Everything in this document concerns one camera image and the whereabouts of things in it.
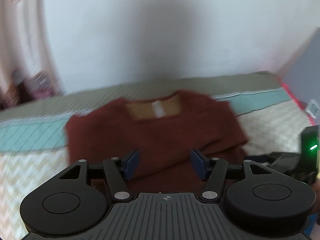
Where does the dark red knit sweater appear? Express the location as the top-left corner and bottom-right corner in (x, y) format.
(65, 90), (247, 193)

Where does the patterned bed cover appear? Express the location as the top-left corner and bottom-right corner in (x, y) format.
(1, 72), (312, 239)

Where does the pink lace curtain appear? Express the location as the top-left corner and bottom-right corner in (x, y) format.
(1, 0), (61, 109)

